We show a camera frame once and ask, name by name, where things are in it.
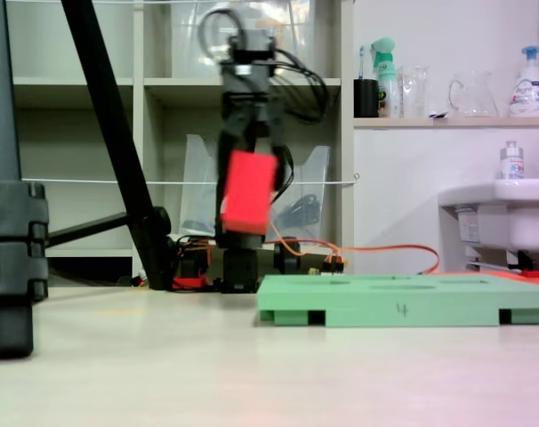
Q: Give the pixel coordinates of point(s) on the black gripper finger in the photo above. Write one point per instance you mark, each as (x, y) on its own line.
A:
(222, 155)
(280, 142)

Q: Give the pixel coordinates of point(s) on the red square block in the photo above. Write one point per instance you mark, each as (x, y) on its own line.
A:
(249, 195)

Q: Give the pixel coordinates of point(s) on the clear plastic file holder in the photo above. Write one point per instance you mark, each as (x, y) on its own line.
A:
(198, 178)

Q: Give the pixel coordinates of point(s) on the beige shelf unit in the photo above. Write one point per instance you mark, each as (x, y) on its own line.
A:
(176, 93)

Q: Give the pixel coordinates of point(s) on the clear plastic storage box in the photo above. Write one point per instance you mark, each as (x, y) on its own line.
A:
(185, 53)

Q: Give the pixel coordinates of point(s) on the black cup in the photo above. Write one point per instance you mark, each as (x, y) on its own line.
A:
(366, 100)

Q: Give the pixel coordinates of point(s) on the black tripod leg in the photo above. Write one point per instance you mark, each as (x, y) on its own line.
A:
(118, 133)
(7, 267)

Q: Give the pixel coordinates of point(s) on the blue toothbrush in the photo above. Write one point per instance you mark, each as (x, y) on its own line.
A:
(362, 62)

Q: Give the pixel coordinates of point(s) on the black clamp knob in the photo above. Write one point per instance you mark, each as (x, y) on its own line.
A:
(288, 258)

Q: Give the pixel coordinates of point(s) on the green spray bottle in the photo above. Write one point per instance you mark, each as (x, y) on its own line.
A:
(387, 84)

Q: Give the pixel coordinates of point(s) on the red base clamp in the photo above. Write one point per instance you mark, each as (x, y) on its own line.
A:
(189, 282)

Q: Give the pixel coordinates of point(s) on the circuit board with connectors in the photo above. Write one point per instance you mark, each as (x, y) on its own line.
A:
(334, 266)

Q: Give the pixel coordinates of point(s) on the glass beaker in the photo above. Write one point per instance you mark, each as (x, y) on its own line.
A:
(414, 93)

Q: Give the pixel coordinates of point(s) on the black tripod brace bar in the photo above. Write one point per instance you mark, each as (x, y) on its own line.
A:
(87, 229)

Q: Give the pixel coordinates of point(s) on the yellow tape strip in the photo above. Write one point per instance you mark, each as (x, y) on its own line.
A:
(118, 311)

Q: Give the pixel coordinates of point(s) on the green shape sorter board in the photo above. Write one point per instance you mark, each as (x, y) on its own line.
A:
(385, 302)

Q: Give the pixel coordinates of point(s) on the glass jug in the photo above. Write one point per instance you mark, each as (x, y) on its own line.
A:
(474, 95)

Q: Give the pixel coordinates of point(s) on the clear sanitizer bottle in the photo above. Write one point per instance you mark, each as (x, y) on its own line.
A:
(512, 164)

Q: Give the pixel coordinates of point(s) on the white sink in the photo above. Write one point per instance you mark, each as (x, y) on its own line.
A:
(518, 213)

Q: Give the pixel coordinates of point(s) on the white foam soap bottle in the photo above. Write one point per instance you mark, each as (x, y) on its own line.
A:
(529, 93)

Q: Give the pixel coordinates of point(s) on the wooden wall shelf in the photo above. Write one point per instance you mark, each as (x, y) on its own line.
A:
(429, 123)

